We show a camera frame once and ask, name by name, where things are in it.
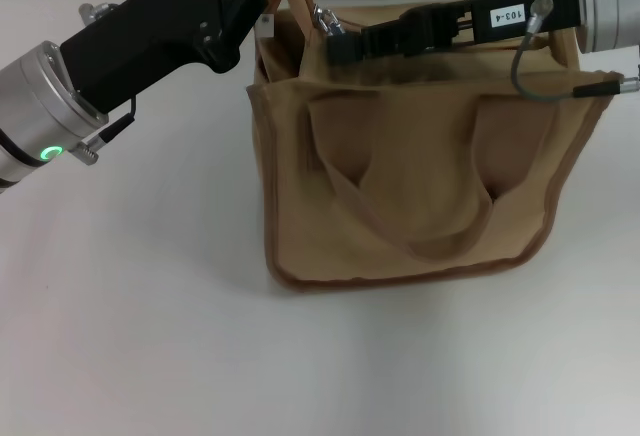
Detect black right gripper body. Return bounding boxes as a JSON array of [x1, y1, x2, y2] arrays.
[[449, 0, 585, 51]]

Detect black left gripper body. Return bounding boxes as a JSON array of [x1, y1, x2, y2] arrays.
[[59, 0, 245, 114]]

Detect silver metal zipper pull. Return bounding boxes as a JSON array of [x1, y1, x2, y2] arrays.
[[312, 3, 349, 40]]

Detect khaki canvas food bag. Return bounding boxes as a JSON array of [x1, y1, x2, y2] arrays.
[[245, 0, 624, 293]]

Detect right gripper cable with connectors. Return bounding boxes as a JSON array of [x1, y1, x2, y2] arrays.
[[513, 0, 640, 105]]

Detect gripper cable with connectors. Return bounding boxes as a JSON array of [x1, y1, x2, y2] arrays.
[[513, 0, 640, 105], [69, 0, 139, 166]]

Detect left gripper cable with connectors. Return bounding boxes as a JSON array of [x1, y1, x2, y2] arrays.
[[69, 0, 139, 166]]

